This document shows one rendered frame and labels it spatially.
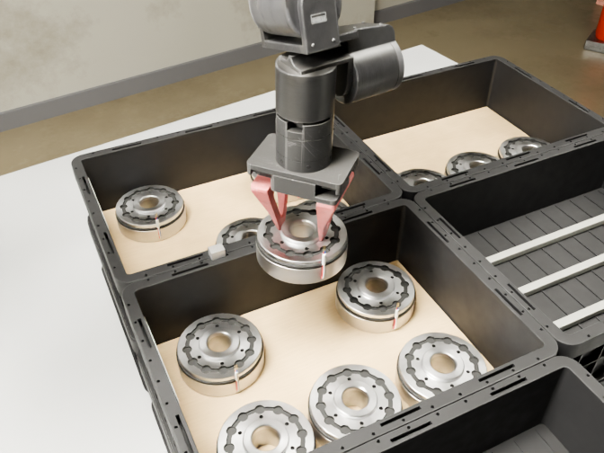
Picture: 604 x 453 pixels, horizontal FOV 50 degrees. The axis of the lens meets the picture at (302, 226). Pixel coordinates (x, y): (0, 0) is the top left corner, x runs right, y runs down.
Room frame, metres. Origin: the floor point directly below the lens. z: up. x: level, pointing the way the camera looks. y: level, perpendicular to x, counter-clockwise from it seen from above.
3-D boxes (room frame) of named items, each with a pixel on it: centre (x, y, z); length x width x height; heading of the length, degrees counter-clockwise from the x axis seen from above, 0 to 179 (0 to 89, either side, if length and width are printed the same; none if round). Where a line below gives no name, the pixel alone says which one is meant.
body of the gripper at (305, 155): (0.55, 0.00, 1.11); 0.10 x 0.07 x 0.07; 69
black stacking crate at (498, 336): (0.48, -0.03, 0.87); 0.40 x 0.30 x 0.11; 116
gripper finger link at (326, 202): (0.55, -0.01, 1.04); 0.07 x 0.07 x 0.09; 69
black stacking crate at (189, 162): (0.75, 0.10, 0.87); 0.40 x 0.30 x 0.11; 116
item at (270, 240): (0.55, 0.00, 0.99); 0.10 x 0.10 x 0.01
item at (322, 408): (0.42, -0.06, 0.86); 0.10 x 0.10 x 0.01
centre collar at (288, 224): (0.55, 0.00, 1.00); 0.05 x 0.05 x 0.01
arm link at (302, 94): (0.55, -0.01, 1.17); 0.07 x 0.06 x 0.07; 123
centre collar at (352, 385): (0.42, -0.06, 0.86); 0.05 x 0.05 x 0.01
